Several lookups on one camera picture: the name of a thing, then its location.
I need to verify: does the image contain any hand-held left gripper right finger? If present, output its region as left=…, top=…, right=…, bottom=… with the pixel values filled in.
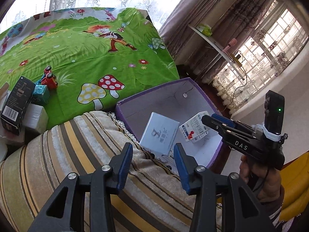
left=173, top=142, right=278, bottom=232

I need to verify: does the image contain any white box grey print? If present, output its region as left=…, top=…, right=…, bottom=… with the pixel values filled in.
left=139, top=112, right=180, bottom=156

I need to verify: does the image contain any green cartoon printed tablecloth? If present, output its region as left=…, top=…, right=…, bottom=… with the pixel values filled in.
left=0, top=7, right=180, bottom=132

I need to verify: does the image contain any beige striped cushion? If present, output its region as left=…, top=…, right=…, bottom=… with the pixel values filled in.
left=0, top=111, right=222, bottom=232

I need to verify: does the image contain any yellow charger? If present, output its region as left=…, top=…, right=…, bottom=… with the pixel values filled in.
left=232, top=50, right=244, bottom=66

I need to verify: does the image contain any purple floral sheer curtain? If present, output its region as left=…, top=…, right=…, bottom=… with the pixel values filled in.
left=205, top=0, right=309, bottom=115

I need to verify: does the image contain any person's right hand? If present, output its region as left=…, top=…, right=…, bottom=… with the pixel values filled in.
left=239, top=153, right=282, bottom=203

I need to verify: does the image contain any purple cardboard box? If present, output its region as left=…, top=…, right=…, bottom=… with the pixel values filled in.
left=115, top=77, right=232, bottom=168

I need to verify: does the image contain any pink object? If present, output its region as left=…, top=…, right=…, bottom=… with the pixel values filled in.
left=224, top=38, right=239, bottom=53

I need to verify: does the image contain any white shelf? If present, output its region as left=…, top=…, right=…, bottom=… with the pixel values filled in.
left=188, top=24, right=245, bottom=81

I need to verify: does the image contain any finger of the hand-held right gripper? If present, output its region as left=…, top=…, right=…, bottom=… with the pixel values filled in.
left=201, top=115, right=257, bottom=142
left=211, top=113, right=263, bottom=136

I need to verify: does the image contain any mauve curtain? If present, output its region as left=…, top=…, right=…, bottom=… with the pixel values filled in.
left=158, top=0, right=280, bottom=85

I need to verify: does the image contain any black charger cable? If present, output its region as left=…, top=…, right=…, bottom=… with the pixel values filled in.
left=227, top=53, right=250, bottom=108

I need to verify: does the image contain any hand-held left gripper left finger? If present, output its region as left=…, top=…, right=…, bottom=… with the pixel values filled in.
left=27, top=142, right=134, bottom=232

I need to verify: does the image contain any teal patterned box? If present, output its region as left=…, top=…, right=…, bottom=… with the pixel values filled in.
left=31, top=83, right=50, bottom=105

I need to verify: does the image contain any black box with barcode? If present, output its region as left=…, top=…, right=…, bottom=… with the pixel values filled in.
left=0, top=75, right=37, bottom=136

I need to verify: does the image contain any plain white box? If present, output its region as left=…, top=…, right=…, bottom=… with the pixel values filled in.
left=22, top=103, right=49, bottom=136

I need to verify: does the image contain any red toy car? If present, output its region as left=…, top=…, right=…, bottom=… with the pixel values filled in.
left=41, top=65, right=59, bottom=90

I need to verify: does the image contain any yellow cushion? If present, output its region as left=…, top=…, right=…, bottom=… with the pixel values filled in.
left=279, top=162, right=309, bottom=224

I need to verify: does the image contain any white box red blue label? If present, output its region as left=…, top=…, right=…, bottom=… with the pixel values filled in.
left=178, top=111, right=210, bottom=143

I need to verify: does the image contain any green tissue pack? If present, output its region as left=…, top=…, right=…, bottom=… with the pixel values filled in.
left=196, top=23, right=213, bottom=37

